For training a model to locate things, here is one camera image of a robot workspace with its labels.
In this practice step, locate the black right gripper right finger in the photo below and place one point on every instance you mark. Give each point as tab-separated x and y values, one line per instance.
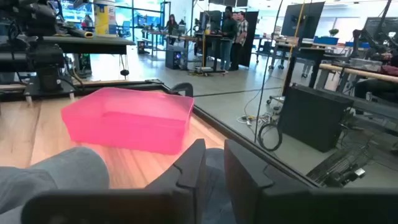
280	205

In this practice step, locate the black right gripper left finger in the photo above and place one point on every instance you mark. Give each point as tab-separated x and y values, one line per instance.
180	202

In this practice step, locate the dark grey towel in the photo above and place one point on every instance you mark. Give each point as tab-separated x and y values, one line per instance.
62	174

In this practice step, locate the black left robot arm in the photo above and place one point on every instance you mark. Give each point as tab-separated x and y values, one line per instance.
43	56

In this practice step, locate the large black computer tower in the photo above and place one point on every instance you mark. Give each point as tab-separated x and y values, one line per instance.
314	119

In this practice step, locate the pink translucent plastic bin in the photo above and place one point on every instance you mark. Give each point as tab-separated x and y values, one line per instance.
130	121

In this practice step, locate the black clamp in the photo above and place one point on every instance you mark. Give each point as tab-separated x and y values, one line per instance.
183	87

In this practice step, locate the small black computer tower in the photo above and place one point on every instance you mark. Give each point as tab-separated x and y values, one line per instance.
174	58

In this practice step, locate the person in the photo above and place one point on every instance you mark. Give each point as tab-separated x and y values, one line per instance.
242	34
373	88
228	37
171	26

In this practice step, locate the wooden pole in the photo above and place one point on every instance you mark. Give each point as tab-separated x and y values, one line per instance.
357	72

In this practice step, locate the black standing desk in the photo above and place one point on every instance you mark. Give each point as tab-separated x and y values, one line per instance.
214	46

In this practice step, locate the black divider panel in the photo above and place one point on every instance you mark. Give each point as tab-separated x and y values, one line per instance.
252	37

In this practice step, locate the blue storage bin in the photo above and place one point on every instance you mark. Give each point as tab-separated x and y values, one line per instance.
326	40

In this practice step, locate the black side table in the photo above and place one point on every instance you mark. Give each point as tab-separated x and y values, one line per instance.
93	45

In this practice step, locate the black monitor on stand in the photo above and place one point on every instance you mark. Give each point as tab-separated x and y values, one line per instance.
303	20

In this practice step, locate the black yellow tool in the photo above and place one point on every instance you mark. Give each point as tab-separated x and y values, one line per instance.
81	33

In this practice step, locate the yellow white wipes canister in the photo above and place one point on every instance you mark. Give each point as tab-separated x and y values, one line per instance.
104	18

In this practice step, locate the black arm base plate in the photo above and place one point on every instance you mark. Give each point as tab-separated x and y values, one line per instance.
34	90

